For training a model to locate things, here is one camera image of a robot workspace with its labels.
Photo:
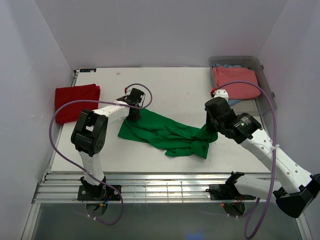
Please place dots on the light blue folded t-shirt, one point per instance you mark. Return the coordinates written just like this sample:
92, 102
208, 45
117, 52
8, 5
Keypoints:
232, 101

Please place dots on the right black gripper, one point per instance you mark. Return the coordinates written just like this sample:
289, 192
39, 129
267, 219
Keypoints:
209, 127

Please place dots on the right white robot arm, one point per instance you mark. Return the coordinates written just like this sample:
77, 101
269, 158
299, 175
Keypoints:
295, 187

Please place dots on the green t-shirt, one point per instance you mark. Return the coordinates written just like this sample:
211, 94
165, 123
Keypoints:
175, 138

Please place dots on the clear plastic bin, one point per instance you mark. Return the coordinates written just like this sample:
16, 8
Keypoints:
265, 102

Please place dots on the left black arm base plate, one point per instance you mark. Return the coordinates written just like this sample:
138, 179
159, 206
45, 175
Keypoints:
99, 194

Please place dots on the blue label sticker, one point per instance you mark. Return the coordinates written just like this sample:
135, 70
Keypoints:
87, 70

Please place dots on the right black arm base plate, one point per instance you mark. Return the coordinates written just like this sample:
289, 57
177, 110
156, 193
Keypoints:
225, 192

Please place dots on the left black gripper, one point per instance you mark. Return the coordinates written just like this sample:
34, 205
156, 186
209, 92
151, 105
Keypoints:
136, 117

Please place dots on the pink folded t-shirt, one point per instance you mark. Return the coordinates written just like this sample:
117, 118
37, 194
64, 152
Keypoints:
237, 82

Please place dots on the aluminium rail frame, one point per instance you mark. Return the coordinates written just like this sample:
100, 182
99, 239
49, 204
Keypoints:
135, 188

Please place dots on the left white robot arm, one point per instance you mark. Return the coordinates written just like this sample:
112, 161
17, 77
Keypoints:
90, 131

